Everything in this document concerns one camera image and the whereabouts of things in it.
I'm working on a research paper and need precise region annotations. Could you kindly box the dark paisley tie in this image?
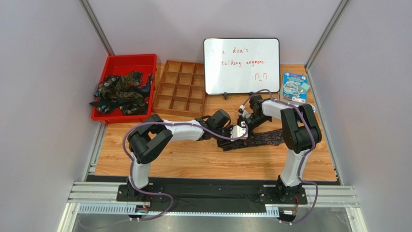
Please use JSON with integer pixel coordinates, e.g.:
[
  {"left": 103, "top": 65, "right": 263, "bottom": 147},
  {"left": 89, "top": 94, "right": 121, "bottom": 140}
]
[{"left": 217, "top": 129, "right": 284, "bottom": 151}]

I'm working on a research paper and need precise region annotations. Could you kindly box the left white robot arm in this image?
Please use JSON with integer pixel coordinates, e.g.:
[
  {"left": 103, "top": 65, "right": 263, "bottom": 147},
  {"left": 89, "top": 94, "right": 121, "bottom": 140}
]
[{"left": 117, "top": 110, "right": 249, "bottom": 202}]

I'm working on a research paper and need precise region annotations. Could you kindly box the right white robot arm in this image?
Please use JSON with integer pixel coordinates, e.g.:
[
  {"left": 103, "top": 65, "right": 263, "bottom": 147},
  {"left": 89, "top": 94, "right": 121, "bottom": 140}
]
[{"left": 238, "top": 95, "right": 322, "bottom": 203}]

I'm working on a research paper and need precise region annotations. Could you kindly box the pile of patterned ties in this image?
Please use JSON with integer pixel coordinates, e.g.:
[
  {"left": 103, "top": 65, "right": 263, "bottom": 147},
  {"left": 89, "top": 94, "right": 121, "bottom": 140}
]
[{"left": 89, "top": 71, "right": 153, "bottom": 116}]

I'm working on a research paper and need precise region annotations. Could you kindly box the blue packaged item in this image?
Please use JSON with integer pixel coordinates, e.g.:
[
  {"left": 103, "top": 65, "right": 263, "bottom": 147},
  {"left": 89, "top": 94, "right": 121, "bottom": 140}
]
[{"left": 280, "top": 71, "right": 310, "bottom": 104}]

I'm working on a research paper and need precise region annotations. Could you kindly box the whiteboard with red writing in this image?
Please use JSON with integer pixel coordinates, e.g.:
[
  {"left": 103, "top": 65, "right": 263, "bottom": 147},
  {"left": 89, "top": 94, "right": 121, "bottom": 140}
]
[{"left": 203, "top": 38, "right": 280, "bottom": 95}]

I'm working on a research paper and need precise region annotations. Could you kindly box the brown compartment tray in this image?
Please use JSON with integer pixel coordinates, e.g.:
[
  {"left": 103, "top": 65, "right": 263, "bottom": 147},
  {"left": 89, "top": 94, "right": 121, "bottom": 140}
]
[{"left": 153, "top": 60, "right": 206, "bottom": 118}]

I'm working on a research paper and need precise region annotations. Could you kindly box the red plastic bin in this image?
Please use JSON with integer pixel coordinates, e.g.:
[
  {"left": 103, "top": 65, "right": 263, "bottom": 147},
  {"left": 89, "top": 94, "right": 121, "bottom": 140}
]
[{"left": 91, "top": 54, "right": 157, "bottom": 124}]

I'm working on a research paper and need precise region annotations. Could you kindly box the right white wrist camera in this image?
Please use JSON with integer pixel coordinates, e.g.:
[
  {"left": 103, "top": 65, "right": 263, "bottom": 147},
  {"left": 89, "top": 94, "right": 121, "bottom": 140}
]
[{"left": 237, "top": 105, "right": 251, "bottom": 123}]

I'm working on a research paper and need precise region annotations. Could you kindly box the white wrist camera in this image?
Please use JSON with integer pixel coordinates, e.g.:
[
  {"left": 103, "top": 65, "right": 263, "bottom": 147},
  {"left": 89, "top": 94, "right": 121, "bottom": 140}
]
[
  {"left": 237, "top": 105, "right": 251, "bottom": 123},
  {"left": 230, "top": 121, "right": 249, "bottom": 141}
]

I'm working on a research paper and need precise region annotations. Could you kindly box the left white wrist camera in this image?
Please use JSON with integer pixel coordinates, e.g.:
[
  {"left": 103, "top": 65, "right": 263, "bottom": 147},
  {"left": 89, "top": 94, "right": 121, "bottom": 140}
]
[{"left": 230, "top": 121, "right": 249, "bottom": 141}]

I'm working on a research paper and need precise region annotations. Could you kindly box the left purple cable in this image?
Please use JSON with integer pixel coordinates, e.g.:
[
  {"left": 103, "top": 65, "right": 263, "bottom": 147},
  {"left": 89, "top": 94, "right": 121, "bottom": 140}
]
[{"left": 121, "top": 120, "right": 249, "bottom": 223}]

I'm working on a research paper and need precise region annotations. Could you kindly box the purple cable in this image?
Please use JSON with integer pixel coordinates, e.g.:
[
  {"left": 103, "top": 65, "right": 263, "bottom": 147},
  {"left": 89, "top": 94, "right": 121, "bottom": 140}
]
[
  {"left": 240, "top": 89, "right": 320, "bottom": 225},
  {"left": 121, "top": 120, "right": 249, "bottom": 223}
]

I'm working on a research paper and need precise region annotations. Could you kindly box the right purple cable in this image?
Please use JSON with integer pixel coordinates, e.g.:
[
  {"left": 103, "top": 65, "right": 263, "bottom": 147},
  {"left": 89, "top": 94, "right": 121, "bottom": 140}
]
[{"left": 240, "top": 89, "right": 320, "bottom": 225}]

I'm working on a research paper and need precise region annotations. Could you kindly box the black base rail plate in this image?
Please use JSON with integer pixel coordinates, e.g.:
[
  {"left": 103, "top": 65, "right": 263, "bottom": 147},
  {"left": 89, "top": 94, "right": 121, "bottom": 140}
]
[{"left": 85, "top": 175, "right": 342, "bottom": 214}]

